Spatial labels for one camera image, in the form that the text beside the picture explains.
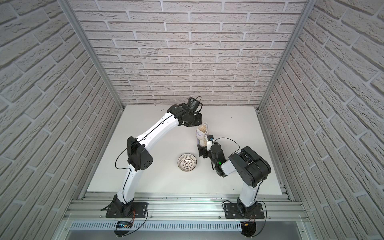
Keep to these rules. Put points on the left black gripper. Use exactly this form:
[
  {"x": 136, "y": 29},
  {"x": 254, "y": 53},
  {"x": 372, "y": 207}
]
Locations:
[{"x": 197, "y": 119}]

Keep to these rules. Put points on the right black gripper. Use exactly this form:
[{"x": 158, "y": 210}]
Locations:
[{"x": 205, "y": 150}]

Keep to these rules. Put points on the clear oats bag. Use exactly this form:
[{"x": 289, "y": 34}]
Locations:
[{"x": 201, "y": 133}]

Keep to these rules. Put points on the patterned ceramic breakfast bowl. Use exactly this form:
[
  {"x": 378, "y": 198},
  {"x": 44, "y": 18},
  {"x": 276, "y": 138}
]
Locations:
[{"x": 187, "y": 162}]

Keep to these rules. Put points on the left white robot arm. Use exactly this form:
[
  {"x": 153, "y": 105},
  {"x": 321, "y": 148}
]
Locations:
[{"x": 138, "y": 149}]

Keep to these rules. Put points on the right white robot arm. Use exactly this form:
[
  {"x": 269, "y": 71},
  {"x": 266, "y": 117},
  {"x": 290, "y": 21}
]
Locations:
[{"x": 249, "y": 165}]

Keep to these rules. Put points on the black round connector box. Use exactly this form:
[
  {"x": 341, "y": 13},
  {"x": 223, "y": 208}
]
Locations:
[{"x": 248, "y": 229}]

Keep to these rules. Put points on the green circuit board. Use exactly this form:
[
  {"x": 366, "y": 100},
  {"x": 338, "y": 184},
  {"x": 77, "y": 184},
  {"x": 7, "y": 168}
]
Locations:
[{"x": 124, "y": 225}]

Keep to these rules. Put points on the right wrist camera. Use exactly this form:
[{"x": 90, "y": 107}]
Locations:
[{"x": 210, "y": 141}]

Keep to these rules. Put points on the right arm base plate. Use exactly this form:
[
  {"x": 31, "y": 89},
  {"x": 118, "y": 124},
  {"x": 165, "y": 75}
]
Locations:
[{"x": 237, "y": 211}]

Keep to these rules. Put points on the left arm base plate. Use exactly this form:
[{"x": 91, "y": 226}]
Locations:
[{"x": 128, "y": 211}]

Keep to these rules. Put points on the right aluminium corner post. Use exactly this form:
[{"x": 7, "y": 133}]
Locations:
[{"x": 308, "y": 7}]

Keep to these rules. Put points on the aluminium corner post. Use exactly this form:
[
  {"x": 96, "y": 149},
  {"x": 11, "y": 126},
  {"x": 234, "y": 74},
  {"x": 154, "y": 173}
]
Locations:
[
  {"x": 308, "y": 7},
  {"x": 80, "y": 32}
]

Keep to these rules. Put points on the aluminium mounting rail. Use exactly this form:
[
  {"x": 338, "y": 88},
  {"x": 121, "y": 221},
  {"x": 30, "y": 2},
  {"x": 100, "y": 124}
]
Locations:
[{"x": 184, "y": 207}]

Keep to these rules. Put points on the white slotted cable duct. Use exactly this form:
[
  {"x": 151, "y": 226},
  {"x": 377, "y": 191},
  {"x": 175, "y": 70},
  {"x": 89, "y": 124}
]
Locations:
[{"x": 199, "y": 226}]

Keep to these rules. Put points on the left aluminium corner post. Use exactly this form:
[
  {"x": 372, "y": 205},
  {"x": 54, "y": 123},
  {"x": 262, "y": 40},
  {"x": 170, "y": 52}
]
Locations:
[{"x": 80, "y": 32}]

